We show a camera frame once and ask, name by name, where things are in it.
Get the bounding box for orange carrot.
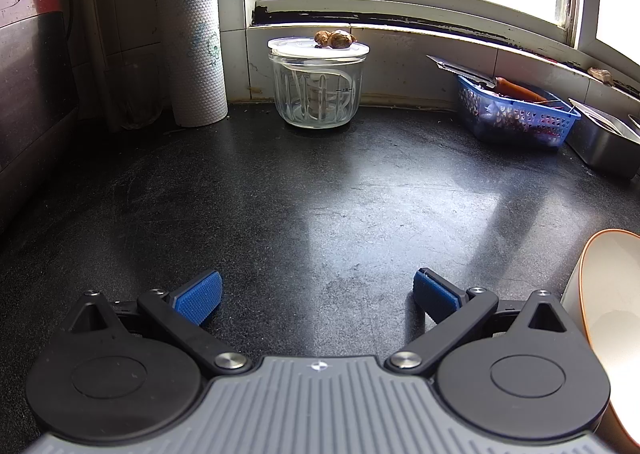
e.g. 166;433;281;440
495;77;548;102

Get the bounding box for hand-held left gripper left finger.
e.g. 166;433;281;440
65;270;252;375

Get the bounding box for dark red rice cooker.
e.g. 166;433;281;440
0;0;81;235

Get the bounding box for kitchen knife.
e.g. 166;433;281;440
426;54;501;90

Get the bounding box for white bowl with orange base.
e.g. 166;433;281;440
560;229;640;454

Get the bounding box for glass container with white lid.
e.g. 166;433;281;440
267;36;371;129

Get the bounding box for white paper towel roll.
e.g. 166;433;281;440
152;0;229;129

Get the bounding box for blue plastic basket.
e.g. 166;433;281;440
456;74;582;151

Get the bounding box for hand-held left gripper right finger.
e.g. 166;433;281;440
384;270;572;375

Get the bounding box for steel tray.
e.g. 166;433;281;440
565;98;640;179

